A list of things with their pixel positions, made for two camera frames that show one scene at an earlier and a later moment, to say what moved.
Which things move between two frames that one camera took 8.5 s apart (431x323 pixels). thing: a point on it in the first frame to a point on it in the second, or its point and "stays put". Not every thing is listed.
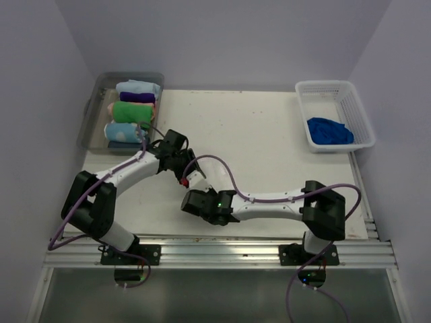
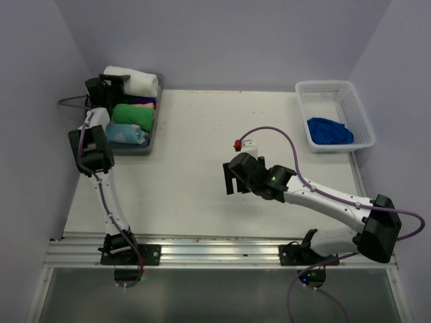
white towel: [215, 173] to [138, 84]
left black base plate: [141, 254] stays put
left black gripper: [188, 153] to [116, 83]
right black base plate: [295, 254] stays put
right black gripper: [205, 192] to [229, 176]
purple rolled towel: [144, 97] stays put
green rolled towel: [126, 112] stays put
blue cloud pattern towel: [124, 132] stays put
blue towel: [328, 132] stays put
